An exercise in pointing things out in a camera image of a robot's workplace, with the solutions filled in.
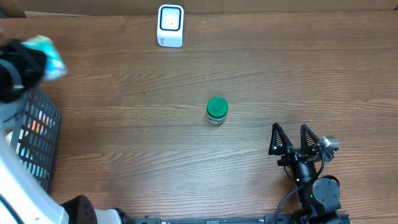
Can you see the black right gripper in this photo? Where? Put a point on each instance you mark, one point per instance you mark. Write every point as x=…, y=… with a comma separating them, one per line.
x=294, y=155

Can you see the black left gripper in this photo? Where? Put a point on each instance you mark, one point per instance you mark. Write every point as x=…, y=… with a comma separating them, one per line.
x=34, y=60

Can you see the teal tissue pack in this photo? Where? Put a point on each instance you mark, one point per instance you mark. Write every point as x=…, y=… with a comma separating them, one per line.
x=54, y=67

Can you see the green lid jar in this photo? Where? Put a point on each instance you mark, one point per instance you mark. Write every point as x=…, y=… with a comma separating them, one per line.
x=217, y=110

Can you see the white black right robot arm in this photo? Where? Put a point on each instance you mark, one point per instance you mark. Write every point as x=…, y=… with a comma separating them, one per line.
x=319, y=196

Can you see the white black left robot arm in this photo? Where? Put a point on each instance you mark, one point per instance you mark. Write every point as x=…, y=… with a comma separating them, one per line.
x=23, y=200

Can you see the white barcode scanner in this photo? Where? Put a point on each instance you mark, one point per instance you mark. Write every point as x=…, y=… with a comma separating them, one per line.
x=170, y=25

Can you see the dark grey plastic basket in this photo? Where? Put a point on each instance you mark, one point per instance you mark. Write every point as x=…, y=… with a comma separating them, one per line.
x=35, y=122

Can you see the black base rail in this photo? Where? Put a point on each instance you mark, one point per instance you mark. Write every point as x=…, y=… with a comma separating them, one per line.
x=267, y=219

